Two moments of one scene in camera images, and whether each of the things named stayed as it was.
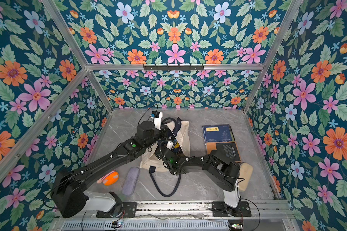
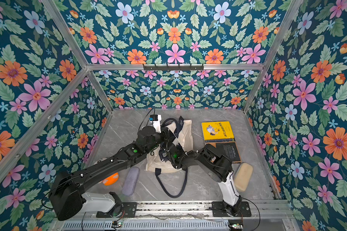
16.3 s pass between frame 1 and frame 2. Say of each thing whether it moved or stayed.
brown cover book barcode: stayed
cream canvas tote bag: moved
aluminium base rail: stayed
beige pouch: stayed
